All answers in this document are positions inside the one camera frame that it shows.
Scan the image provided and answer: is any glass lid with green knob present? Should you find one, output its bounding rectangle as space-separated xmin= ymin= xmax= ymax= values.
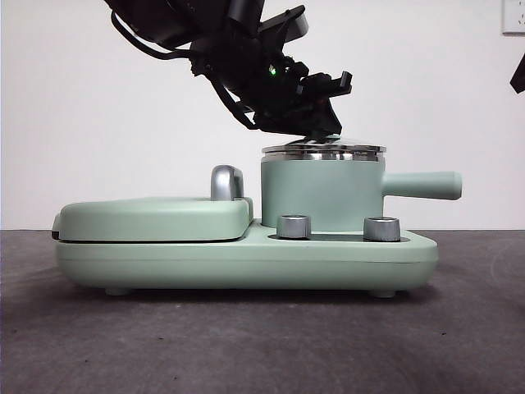
xmin=262 ymin=133 xmax=389 ymax=163

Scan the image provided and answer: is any silver control knob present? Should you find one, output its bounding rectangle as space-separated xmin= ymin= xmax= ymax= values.
xmin=276 ymin=213 xmax=312 ymax=241
xmin=363 ymin=216 xmax=401 ymax=243

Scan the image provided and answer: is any green breakfast machine base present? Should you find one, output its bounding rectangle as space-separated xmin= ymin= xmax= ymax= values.
xmin=55 ymin=219 xmax=439 ymax=297

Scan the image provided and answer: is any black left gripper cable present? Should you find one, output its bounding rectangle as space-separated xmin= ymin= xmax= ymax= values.
xmin=208 ymin=77 xmax=258 ymax=131

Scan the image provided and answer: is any white wall socket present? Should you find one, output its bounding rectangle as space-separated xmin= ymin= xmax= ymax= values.
xmin=502 ymin=0 xmax=525 ymax=36

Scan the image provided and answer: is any green pot with side handle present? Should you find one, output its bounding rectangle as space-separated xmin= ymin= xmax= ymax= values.
xmin=260 ymin=158 xmax=463 ymax=231

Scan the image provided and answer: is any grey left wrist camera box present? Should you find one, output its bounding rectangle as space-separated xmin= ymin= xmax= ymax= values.
xmin=256 ymin=4 xmax=309 ymax=44

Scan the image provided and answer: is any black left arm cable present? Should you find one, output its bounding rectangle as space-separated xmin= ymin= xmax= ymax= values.
xmin=110 ymin=10 xmax=194 ymax=62

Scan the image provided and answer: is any green griddle lid silver handle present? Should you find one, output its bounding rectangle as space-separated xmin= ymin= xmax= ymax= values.
xmin=51 ymin=163 xmax=255 ymax=243

